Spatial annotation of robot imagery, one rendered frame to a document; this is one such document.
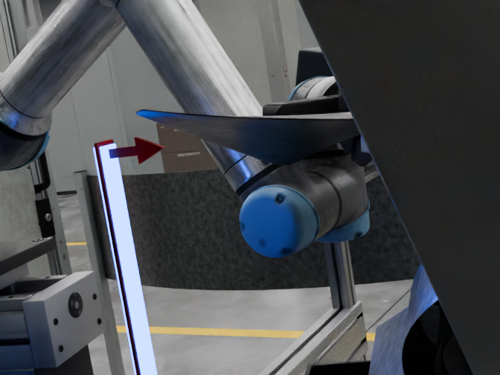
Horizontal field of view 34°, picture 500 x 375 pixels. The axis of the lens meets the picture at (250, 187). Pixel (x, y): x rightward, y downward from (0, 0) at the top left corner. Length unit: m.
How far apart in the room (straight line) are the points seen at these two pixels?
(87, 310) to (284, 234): 0.41
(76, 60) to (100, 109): 9.37
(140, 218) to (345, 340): 1.70
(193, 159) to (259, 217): 6.68
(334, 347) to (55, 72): 0.54
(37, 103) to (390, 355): 0.70
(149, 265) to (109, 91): 7.61
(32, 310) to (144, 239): 1.79
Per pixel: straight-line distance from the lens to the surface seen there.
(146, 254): 2.85
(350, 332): 1.22
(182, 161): 7.56
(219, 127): 0.64
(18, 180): 2.74
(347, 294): 1.23
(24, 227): 2.75
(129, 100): 10.45
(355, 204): 0.94
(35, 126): 1.21
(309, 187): 0.85
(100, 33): 1.11
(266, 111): 0.77
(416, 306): 0.42
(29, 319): 1.07
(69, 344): 1.10
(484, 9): 0.24
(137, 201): 2.82
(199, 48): 0.87
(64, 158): 11.03
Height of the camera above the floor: 1.23
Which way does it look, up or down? 8 degrees down
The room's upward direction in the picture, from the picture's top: 9 degrees counter-clockwise
